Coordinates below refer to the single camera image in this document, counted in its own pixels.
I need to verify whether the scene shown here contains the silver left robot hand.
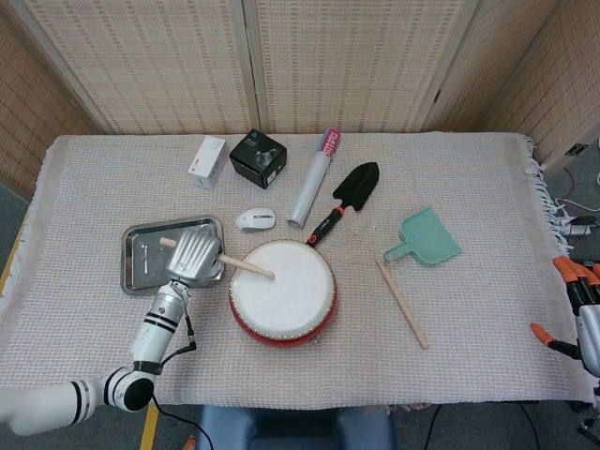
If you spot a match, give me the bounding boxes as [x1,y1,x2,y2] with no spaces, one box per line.
[163,227,226,288]

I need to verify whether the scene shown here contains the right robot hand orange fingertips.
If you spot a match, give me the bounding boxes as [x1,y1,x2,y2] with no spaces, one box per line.
[530,256,600,377]

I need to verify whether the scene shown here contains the wooden drumstick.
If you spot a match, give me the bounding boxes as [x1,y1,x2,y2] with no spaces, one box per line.
[375,260,430,351]
[159,236,277,281]

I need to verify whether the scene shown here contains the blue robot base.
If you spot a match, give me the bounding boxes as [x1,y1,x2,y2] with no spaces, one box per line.
[194,403,396,450]

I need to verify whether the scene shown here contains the square stainless steel tray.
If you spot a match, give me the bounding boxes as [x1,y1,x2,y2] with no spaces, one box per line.
[120,214,225,297]

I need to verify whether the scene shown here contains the red drum with white skin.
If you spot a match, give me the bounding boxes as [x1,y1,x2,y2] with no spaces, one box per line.
[228,238,338,351]

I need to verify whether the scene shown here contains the white computer mouse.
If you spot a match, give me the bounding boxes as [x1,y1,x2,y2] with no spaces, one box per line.
[234,207,278,234]

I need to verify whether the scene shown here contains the white cardboard box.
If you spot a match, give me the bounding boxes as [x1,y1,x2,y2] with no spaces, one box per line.
[187,135,227,190]

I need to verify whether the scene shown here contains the white power strip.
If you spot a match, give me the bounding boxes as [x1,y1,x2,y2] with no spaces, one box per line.
[559,214,597,238]

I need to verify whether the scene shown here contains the black cardboard box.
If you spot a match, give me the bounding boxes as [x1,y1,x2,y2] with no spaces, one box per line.
[228,127,288,190]

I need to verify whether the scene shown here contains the white tube red cap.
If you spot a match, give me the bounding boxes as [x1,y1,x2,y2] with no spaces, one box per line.
[287,127,345,230]

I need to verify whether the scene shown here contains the beige woven tablecloth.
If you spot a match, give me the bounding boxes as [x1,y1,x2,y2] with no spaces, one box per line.
[0,132,600,410]

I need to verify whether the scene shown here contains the black garden trowel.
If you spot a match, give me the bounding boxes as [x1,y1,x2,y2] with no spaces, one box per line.
[306,161,381,249]

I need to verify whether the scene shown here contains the teal plastic dustpan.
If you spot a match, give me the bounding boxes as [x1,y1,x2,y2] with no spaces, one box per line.
[382,205,463,268]

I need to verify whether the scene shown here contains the woven folding screen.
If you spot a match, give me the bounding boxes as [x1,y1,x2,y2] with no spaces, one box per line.
[0,0,600,198]

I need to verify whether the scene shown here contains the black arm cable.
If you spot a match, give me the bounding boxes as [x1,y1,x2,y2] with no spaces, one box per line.
[157,313,199,366]

